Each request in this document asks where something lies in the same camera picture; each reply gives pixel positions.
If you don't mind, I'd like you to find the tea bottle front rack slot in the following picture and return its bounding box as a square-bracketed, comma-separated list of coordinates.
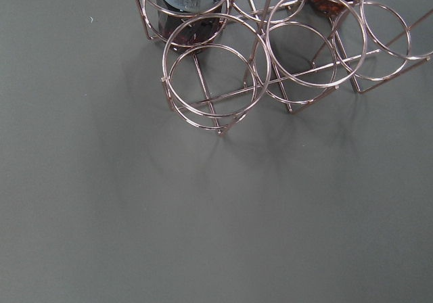
[156, 0, 223, 46]

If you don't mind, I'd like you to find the copper wire bottle rack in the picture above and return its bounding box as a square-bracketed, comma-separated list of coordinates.
[135, 0, 432, 135]

